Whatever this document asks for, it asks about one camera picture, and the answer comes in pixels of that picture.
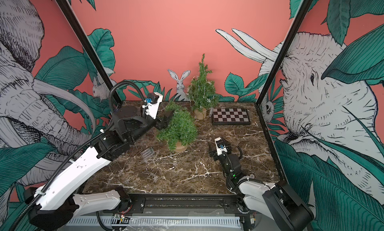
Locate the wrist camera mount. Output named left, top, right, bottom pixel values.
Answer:
left=143, top=92, right=163, bottom=120
left=215, top=138, right=229, bottom=156

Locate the white perforated strip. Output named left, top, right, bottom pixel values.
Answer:
left=65, top=215, right=242, bottom=228

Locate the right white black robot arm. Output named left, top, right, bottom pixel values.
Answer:
left=209, top=138, right=315, bottom=231

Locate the black right frame post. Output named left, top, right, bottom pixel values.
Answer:
left=256, top=0, right=313, bottom=107

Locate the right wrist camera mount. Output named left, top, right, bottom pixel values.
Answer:
left=215, top=138, right=229, bottom=156

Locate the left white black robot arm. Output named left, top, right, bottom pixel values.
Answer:
left=8, top=80, right=173, bottom=231

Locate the mini christmas tree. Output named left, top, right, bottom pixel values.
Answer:
left=188, top=54, right=219, bottom=120
left=157, top=101, right=198, bottom=152

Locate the small chessboard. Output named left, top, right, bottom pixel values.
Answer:
left=211, top=108, right=251, bottom=126

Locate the black left frame post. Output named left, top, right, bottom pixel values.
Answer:
left=55, top=0, right=116, bottom=99

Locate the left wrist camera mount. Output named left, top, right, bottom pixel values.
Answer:
left=143, top=92, right=163, bottom=120

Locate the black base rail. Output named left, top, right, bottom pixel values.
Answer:
left=125, top=193, right=250, bottom=215

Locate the black frame post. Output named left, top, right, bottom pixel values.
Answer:
left=256, top=0, right=313, bottom=107
left=55, top=0, right=116, bottom=99

